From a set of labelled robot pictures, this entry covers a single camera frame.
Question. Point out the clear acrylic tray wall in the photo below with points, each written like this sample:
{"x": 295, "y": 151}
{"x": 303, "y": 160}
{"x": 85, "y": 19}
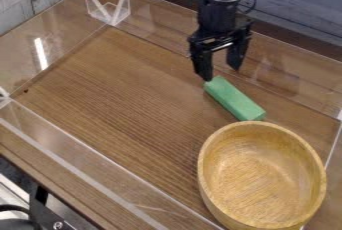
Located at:
{"x": 109, "y": 195}

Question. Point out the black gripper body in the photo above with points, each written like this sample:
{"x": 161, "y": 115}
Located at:
{"x": 205, "y": 40}

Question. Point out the black metal table bracket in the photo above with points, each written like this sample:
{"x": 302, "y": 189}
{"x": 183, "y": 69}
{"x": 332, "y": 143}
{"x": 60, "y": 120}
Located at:
{"x": 44, "y": 217}

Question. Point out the brown wooden bowl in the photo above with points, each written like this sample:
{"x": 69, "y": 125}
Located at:
{"x": 260, "y": 176}

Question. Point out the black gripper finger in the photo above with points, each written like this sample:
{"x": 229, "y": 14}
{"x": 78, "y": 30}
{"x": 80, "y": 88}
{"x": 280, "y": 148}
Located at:
{"x": 201, "y": 62}
{"x": 236, "y": 53}

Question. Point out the clear acrylic corner bracket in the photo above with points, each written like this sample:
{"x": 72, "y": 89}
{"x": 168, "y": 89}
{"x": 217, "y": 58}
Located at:
{"x": 109, "y": 13}

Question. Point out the green rectangular block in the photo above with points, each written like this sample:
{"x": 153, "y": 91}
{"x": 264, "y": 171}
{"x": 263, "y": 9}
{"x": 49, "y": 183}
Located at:
{"x": 233, "y": 100}

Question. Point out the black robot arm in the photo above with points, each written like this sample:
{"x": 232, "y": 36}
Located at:
{"x": 223, "y": 30}

